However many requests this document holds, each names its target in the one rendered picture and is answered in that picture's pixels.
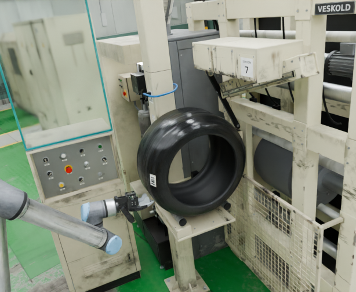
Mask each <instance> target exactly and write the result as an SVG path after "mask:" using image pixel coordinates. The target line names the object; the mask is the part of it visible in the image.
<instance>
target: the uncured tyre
mask: <svg viewBox="0 0 356 292"><path fill-rule="evenodd" d="M204 135H208V137H209V142H210V151H209V156H208V160H207V161H206V163H205V165H204V167H203V168H202V170H201V171H200V172H199V173H198V174H197V175H196V176H194V177H193V178H191V179H189V180H187V181H185V182H180V183H169V180H168V177H169V169H170V166H171V163H172V161H173V159H174V157H175V155H176V154H177V153H178V151H179V150H180V149H181V148H182V147H183V146H184V145H185V144H187V143H188V142H189V141H191V140H193V139H194V138H197V137H199V136H204ZM245 161H246V152H245V146H244V142H243V140H242V138H241V136H240V134H239V133H238V131H237V130H236V128H235V127H234V126H233V125H232V124H231V123H230V122H229V121H227V120H225V119H224V118H222V117H220V116H217V115H215V114H213V113H211V112H209V111H207V110H204V109H202V108H196V107H184V108H178V109H174V110H172V111H169V112H167V113H165V114H163V115H162V116H160V117H159V118H158V119H157V120H155V121H154V122H153V123H152V124H151V125H150V127H149V128H148V129H147V130H146V132H145V134H144V135H143V137H142V139H141V142H140V144H139V148H138V151H137V171H138V174H139V177H140V180H141V182H142V184H143V185H144V187H145V188H146V190H147V191H148V192H149V194H150V195H151V196H152V198H153V199H154V200H155V201H156V203H157V204H158V205H159V206H161V207H162V208H163V209H164V210H166V211H168V212H170V213H172V214H175V215H177V216H183V217H194V216H200V215H203V214H206V213H208V212H210V211H212V210H214V209H216V208H217V207H219V206H220V205H222V204H223V203H224V202H225V201H226V200H227V199H228V198H229V197H230V196H231V195H232V194H233V192H234V191H235V189H236V188H237V186H238V184H239V182H240V180H241V178H242V175H243V173H244V168H245ZM150 174H152V175H154V176H156V187H154V186H152V185H150Z"/></svg>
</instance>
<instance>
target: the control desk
mask: <svg viewBox="0 0 356 292"><path fill-rule="evenodd" d="M26 155H27V158H28V162H29V164H30V168H31V171H32V175H33V177H34V180H35V184H36V186H37V190H38V193H39V197H40V199H41V202H42V204H44V205H47V206H49V207H51V208H54V209H56V210H58V211H61V212H63V213H66V214H68V215H70V216H73V217H75V218H77V219H79V220H81V206H82V204H85V203H88V202H89V203H90V202H96V201H100V200H105V199H111V198H113V199H114V196H117V197H120V196H125V192H126V191H125V185H124V181H123V175H122V170H121V164H120V161H119V155H118V150H117V144H116V140H115V135H114V132H113V130H112V131H109V132H104V133H100V134H95V135H92V136H87V137H83V138H78V139H75V140H70V141H66V142H63V143H58V144H53V145H49V146H46V147H41V148H37V149H32V150H29V151H26ZM103 227H104V228H105V229H107V230H109V231H111V232H112V233H114V234H116V235H118V236H119V237H120V238H121V240H122V246H121V248H120V250H119V251H118V252H117V253H116V254H113V255H110V254H107V253H106V252H105V251H103V250H100V249H97V248H95V247H92V246H89V245H88V244H85V243H82V242H80V241H77V240H74V239H71V238H69V237H66V236H63V235H61V234H58V233H55V232H52V231H51V234H52V237H53V240H54V243H55V246H56V250H57V253H58V255H59V259H60V262H61V266H62V269H63V272H64V275H65V277H66V281H67V284H68V288H69V290H70V292H105V291H108V290H111V289H113V288H116V287H118V286H121V285H123V284H125V283H128V282H131V281H133V280H136V279H138V278H140V277H141V276H140V270H141V266H140V260H139V255H138V251H137V246H136V240H135V235H134V231H133V225H132V223H130V222H129V221H128V220H127V218H126V216H125V215H124V213H123V212H122V211H121V210H120V209H119V213H116V216H112V217H107V218H103Z"/></svg>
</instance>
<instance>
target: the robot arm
mask: <svg viewBox="0 0 356 292"><path fill-rule="evenodd" d="M130 192H131V193H130ZM130 192H125V196H120V197H117V196H114V199H113V198H111V199H105V200H100V201H96V202H90V203H89V202H88V203H85V204H82V206H81V220H79V219H77V218H75V217H73V216H70V215H68V214H66V213H63V212H61V211H58V210H56V209H54V208H51V207H49V206H47V205H44V204H42V203H39V202H37V201H35V200H33V199H30V198H29V197H28V194H27V193H26V192H24V191H22V190H20V189H18V188H16V187H14V186H12V185H10V184H8V183H6V182H4V181H3V180H1V179H0V292H11V284H10V269H9V254H8V239H7V230H6V219H7V220H10V221H13V220H15V219H17V218H18V219H19V220H23V221H25V222H29V223H30V224H34V225H36V226H39V227H41V228H45V229H47V230H50V231H52V232H55V233H58V234H61V235H63V236H66V237H69V238H71V239H74V240H77V241H80V242H82V243H85V244H88V245H89V246H92V247H95V248H97V249H100V250H103V251H105V252H106V253H107V254H110V255H113V254H116V253H117V252H118V251H119V250H120V248H121V246H122V240H121V238H120V237H119V236H118V235H116V234H114V233H112V232H111V231H109V230H107V229H105V228H104V227H103V218H107V217H112V216H116V213H119V209H120V210H121V211H122V212H123V213H124V215H125V216H126V218H127V220H128V221H129V222H130V223H133V222H134V221H135V218H134V216H133V215H132V214H130V213H129V211H140V210H143V209H145V208H147V207H149V206H150V205H151V204H153V203H154V200H151V199H149V197H148V196H147V194H142V196H141V198H138V196H136V193H135V192H134V191H130ZM138 205H139V206H138Z"/></svg>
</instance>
